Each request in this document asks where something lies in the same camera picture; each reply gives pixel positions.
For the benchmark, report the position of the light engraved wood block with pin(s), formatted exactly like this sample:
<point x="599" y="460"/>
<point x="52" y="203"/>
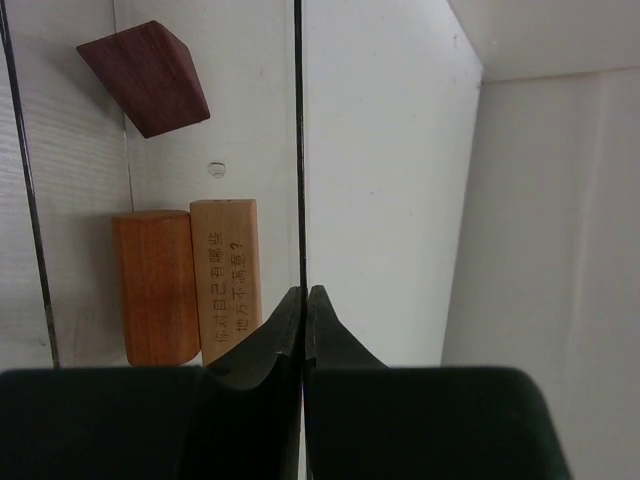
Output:
<point x="227" y="271"/>

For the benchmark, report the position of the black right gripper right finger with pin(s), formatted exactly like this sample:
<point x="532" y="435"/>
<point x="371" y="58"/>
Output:
<point x="366" y="420"/>

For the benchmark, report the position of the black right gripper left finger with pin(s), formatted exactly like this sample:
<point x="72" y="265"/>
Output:
<point x="236" y="418"/>

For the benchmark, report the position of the orange wood cylinder block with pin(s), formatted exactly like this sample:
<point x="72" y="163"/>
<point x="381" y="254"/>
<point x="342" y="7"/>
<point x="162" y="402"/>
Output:
<point x="157" y="287"/>

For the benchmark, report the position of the clear plastic box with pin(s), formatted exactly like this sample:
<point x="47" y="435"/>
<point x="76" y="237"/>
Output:
<point x="71" y="160"/>

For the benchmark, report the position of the dark red wood block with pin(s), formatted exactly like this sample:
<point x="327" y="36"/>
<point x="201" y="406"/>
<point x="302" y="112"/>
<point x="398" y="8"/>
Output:
<point x="151" y="75"/>

